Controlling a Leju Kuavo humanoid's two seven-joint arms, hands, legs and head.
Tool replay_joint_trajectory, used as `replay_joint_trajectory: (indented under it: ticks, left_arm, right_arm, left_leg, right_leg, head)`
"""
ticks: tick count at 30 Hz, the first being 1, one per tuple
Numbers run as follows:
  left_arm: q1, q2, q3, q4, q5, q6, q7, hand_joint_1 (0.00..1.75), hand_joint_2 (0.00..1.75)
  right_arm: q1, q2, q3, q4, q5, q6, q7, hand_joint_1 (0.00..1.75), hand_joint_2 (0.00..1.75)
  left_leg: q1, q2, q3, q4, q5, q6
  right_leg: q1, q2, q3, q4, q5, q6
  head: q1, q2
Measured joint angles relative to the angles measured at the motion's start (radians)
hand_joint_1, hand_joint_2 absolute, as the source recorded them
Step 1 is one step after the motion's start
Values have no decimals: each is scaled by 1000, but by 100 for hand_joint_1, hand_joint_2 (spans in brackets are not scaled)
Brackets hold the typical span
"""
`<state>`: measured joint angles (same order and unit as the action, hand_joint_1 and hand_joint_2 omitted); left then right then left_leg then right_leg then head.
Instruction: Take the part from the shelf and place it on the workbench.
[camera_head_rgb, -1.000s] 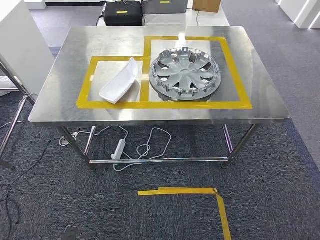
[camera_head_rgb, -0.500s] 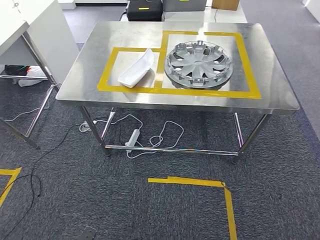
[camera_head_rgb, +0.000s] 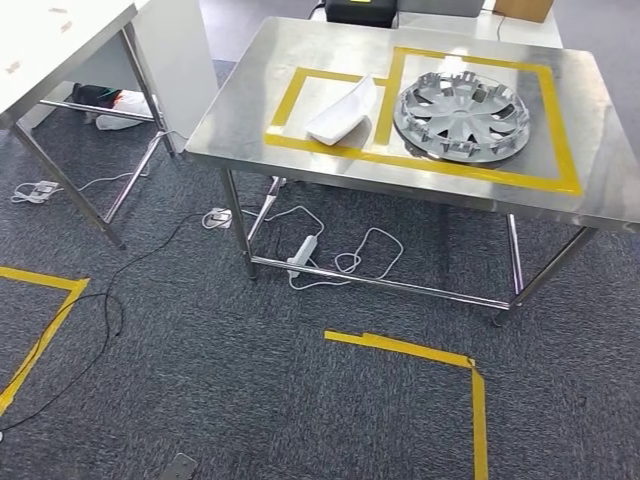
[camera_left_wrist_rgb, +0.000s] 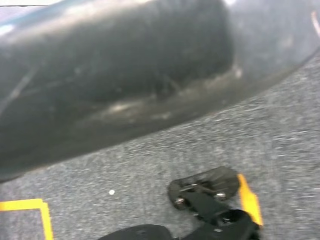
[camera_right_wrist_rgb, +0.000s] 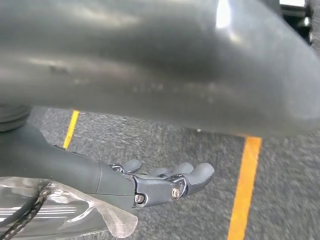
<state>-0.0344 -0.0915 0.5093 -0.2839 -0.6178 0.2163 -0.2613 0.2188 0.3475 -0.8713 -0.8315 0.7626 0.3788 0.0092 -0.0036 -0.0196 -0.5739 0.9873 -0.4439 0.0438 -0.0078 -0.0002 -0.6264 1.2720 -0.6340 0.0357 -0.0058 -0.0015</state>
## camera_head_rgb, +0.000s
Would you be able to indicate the white power adapter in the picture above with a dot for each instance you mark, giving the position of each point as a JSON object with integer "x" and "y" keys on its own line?
{"x": 218, "y": 218}

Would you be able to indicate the black bag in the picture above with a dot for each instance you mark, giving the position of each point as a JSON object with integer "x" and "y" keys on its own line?
{"x": 92, "y": 94}

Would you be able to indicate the black hard carry case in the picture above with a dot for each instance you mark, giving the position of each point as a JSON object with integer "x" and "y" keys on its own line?
{"x": 360, "y": 13}

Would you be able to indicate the white curved plastic part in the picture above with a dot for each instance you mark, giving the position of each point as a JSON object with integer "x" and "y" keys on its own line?
{"x": 340, "y": 116}

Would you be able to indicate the white plastic bag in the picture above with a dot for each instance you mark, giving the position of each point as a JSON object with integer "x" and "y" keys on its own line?
{"x": 130, "y": 109}

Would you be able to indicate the white power strip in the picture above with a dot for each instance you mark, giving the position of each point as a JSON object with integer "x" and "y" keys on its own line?
{"x": 303, "y": 255}
{"x": 38, "y": 191}

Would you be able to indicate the silver wheel hubcap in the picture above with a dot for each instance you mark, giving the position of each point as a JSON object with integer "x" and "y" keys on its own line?
{"x": 465, "y": 119}

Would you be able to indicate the stainless steel workbench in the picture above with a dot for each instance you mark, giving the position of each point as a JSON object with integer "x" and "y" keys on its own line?
{"x": 250, "y": 132}

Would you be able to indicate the white desk steel legs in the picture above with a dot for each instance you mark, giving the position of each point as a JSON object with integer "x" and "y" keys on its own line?
{"x": 50, "y": 46}

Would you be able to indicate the brown cardboard box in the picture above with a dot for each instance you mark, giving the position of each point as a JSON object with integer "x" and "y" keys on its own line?
{"x": 522, "y": 8}

